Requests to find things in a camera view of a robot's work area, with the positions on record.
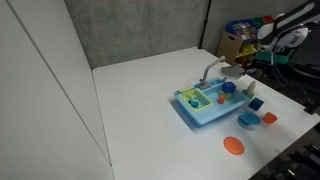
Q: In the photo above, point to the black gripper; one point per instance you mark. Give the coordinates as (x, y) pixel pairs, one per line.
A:
(256, 74)

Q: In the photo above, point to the beige toy bottle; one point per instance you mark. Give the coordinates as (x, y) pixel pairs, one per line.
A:
(251, 87)

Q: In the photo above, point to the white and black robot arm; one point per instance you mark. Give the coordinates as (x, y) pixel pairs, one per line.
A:
(293, 23)

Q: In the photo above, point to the dark green block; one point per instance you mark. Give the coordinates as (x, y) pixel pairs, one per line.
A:
(246, 94)

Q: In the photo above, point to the grey metal mounting plate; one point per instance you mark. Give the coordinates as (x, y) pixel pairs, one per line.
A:
(233, 71)

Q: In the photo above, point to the dark blue block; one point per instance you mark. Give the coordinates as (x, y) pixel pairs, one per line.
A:
(256, 104)

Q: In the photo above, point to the large blue block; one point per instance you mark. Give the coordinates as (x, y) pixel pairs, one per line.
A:
(228, 87)

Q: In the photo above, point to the light green block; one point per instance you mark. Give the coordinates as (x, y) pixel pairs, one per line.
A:
(228, 96)

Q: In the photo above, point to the yellow-green plate rack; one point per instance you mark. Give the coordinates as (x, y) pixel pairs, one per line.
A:
(186, 96)

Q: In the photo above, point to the orange toy plate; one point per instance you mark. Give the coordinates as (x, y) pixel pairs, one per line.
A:
(233, 145)

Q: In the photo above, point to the brown cardboard box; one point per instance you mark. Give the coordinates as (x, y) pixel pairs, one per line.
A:
(229, 46)

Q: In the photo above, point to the blue toy bowl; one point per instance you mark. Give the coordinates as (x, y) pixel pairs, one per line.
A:
(249, 118)

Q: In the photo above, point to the grey toy faucet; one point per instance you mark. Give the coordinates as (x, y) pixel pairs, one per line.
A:
(208, 68)

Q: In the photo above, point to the dark office chair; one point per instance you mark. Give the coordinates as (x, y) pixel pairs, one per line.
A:
(306, 66)

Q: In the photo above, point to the light blue toy sink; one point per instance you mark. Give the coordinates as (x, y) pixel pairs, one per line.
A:
(208, 115)

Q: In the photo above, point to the blue toy cup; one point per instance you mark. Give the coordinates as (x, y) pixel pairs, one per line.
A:
(193, 103)

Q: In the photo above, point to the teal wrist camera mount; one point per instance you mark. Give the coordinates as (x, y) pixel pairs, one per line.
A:
(271, 58)

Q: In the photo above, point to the black equipment frame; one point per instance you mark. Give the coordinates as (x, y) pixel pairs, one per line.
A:
(293, 160)

